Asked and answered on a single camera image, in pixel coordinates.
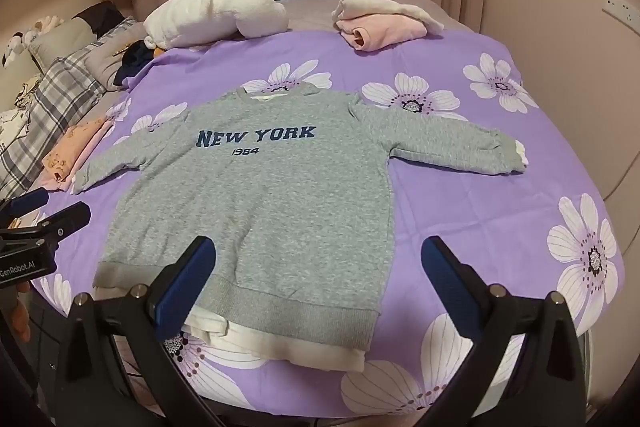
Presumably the grey pillow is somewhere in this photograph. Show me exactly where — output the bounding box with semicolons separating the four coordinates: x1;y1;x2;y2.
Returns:
27;17;98;62

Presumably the white wall socket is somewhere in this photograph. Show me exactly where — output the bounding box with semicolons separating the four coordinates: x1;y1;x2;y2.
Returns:
602;0;640;24

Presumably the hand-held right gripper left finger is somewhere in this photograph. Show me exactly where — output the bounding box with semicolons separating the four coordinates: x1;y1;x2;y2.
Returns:
55;235;236;427

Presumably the purple floral bedsheet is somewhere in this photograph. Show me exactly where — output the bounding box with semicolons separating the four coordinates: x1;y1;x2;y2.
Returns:
20;0;626;415

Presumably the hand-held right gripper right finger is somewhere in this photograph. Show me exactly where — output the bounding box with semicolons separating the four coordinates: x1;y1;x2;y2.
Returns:
421;235;588;427

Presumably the grey printed sweatshirt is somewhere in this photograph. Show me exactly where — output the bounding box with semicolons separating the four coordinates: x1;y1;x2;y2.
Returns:
72;82;530;375

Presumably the white fluffy folded garment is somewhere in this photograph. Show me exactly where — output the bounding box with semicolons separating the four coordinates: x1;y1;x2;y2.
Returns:
143;0;288;50

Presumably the peach printed folded garment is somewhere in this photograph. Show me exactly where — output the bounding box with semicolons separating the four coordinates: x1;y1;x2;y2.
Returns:
39;117;118;192

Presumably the person's left hand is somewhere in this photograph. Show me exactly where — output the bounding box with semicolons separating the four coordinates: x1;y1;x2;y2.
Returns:
0;279;33;350

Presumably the dark brown pillow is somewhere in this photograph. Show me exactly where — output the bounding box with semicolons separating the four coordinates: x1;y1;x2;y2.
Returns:
75;2;126;40

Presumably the pink folded garment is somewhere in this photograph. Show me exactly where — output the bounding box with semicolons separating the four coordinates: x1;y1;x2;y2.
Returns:
335;14;428;54

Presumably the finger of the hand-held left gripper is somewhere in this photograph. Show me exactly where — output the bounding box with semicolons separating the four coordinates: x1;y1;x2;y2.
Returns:
20;202;92;248
0;189;51;220

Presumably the mauve bed cover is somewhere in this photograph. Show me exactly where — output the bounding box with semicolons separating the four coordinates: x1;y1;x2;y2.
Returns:
275;0;346;32

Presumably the cream folded garment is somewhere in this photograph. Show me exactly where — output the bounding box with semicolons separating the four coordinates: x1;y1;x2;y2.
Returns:
332;0;446;35

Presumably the white plush toy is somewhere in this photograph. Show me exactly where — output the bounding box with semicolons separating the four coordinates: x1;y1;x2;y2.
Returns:
0;14;66;68

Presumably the navy cloth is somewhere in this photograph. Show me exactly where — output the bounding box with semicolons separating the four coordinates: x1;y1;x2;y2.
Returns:
112;42;156;88

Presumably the white printed pillow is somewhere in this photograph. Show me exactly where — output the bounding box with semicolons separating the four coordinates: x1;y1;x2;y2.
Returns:
0;74;43;158

